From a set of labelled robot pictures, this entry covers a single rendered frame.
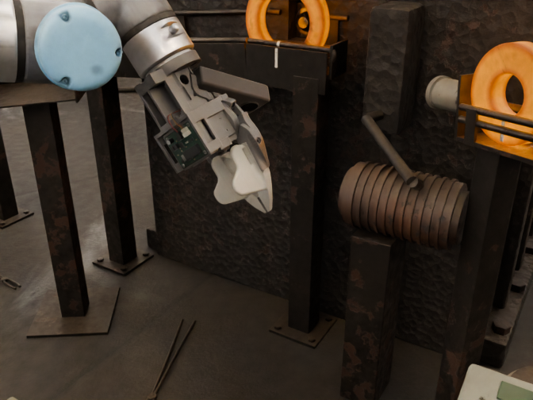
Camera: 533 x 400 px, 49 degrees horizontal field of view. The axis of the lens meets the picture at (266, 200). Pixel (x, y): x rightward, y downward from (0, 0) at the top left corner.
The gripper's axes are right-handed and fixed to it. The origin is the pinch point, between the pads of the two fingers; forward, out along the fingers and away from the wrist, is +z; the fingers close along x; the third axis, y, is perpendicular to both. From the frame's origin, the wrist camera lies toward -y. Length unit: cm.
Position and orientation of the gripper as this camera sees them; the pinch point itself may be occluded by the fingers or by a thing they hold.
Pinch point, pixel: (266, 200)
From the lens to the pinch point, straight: 73.7
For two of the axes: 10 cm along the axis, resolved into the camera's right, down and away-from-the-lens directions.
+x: 6.5, -3.0, -7.0
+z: 5.2, 8.5, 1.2
